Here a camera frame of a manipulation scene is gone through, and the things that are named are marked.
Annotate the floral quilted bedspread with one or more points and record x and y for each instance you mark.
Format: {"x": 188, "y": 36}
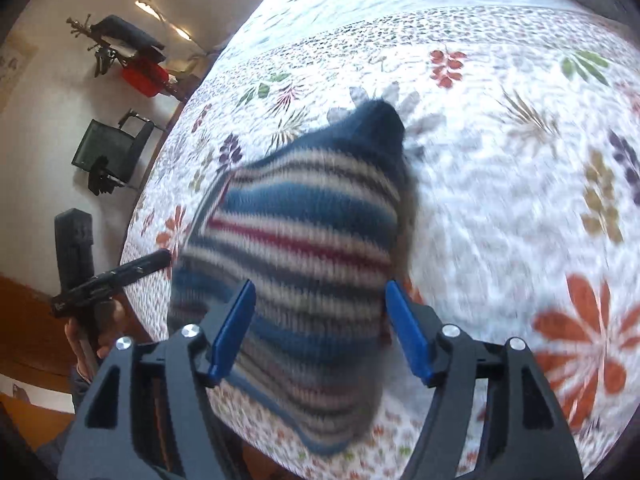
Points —
{"x": 522, "y": 139}

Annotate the blue striped knit sweater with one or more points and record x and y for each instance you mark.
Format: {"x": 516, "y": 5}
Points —
{"x": 315, "y": 228}

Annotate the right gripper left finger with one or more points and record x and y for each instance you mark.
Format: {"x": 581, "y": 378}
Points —
{"x": 147, "y": 413}

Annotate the black office chair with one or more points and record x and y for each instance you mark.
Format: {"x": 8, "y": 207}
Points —
{"x": 110, "y": 155}

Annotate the person's left hand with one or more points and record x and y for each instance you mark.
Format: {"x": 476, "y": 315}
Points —
{"x": 111, "y": 320}

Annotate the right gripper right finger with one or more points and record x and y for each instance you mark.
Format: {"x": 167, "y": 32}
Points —
{"x": 492, "y": 414}

